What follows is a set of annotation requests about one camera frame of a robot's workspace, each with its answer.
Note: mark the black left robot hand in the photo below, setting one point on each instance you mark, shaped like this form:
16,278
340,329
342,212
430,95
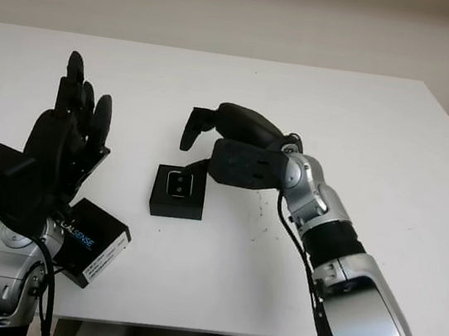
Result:
50,139

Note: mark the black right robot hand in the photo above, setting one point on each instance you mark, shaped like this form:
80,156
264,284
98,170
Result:
247,127

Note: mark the small silver black camera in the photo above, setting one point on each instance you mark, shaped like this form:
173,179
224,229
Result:
179,184

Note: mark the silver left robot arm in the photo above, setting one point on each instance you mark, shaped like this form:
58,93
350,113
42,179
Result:
1,266

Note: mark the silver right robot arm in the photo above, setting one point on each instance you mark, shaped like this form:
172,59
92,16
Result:
358,287

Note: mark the black box base with insert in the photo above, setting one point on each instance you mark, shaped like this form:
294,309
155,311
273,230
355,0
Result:
172,208

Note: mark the black RealSense box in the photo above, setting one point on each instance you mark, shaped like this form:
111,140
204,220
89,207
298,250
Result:
97,242

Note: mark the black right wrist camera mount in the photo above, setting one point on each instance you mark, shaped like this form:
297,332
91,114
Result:
246,164

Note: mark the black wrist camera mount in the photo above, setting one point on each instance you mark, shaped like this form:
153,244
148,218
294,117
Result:
246,164
1,178

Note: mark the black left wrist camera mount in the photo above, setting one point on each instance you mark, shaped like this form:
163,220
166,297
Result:
1,178

